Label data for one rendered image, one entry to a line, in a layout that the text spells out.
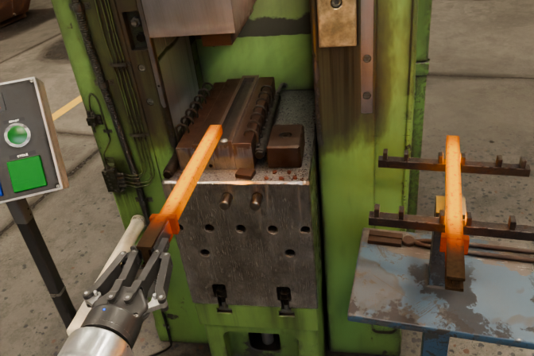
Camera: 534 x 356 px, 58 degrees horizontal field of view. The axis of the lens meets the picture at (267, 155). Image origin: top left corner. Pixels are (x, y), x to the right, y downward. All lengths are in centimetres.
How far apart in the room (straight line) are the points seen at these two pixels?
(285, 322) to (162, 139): 66
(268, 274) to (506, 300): 60
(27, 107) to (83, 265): 140
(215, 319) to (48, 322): 99
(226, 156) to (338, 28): 42
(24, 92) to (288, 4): 79
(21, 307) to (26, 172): 131
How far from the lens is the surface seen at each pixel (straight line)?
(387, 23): 122
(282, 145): 120
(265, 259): 136
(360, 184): 142
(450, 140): 120
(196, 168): 99
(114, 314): 70
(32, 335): 237
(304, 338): 160
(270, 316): 153
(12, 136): 130
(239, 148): 122
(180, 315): 195
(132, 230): 160
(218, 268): 142
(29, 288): 260
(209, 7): 109
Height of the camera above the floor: 159
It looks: 31 degrees down
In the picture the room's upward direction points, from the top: 7 degrees counter-clockwise
